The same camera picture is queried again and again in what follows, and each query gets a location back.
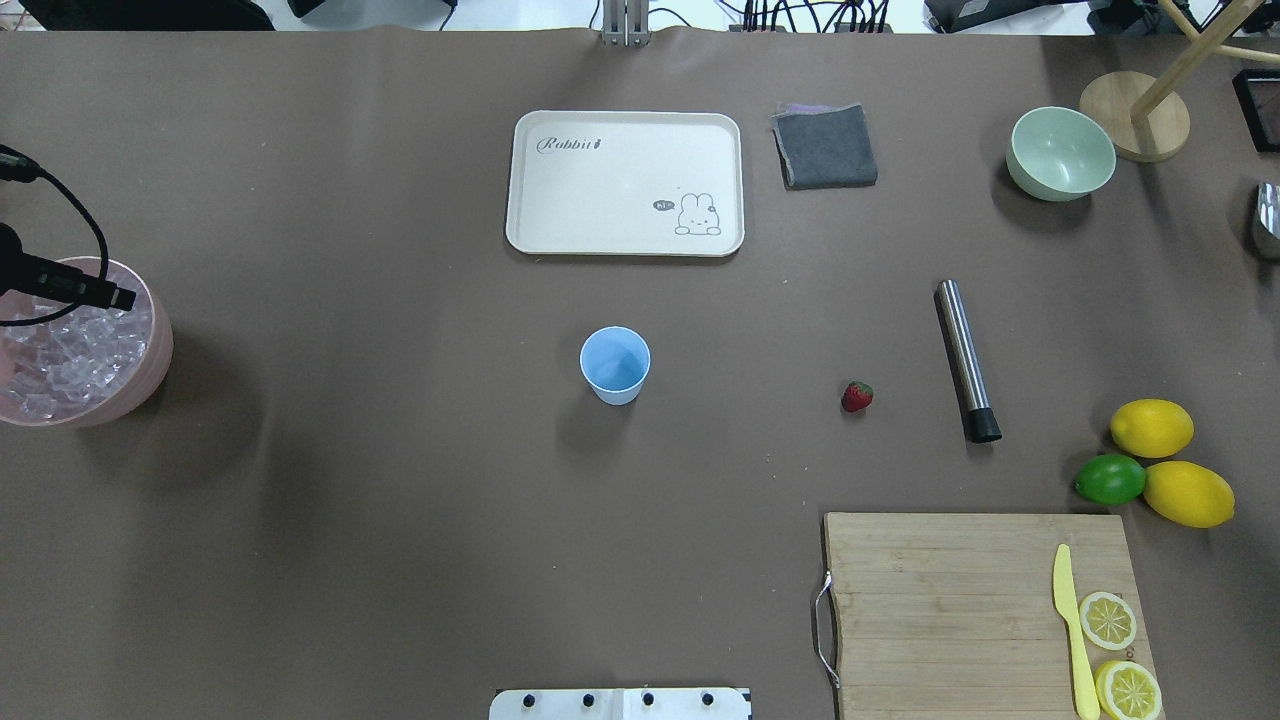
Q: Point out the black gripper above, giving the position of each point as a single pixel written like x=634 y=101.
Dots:
x=64 y=280

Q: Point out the pink bowl of ice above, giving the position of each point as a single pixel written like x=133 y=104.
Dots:
x=87 y=367

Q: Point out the light blue plastic cup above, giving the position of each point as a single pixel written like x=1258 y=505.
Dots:
x=615 y=361

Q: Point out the wooden cup tree stand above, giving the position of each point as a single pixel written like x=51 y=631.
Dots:
x=1142 y=115

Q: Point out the cream rabbit tray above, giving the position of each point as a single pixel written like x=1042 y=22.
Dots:
x=626 y=183

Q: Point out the grey folded cloth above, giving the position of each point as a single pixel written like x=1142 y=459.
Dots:
x=824 y=147

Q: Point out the red strawberry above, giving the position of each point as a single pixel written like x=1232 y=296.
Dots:
x=857 y=397

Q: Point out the steel muddler black tip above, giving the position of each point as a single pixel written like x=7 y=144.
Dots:
x=981 y=424

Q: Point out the wooden cutting board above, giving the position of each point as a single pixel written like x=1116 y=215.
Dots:
x=949 y=615

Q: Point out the mint green bowl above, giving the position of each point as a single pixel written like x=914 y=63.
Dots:
x=1059 y=155

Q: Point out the yellow plastic knife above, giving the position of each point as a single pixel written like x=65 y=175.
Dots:
x=1085 y=699

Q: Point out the green lime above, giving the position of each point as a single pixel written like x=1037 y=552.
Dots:
x=1111 y=479

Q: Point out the lemon slice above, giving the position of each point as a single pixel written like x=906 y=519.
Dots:
x=1127 y=690
x=1108 y=621

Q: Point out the yellow lemon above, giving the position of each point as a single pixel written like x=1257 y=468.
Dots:
x=1189 y=494
x=1152 y=427

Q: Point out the aluminium frame post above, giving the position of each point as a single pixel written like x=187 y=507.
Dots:
x=625 y=23

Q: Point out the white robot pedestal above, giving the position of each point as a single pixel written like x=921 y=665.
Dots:
x=623 y=703

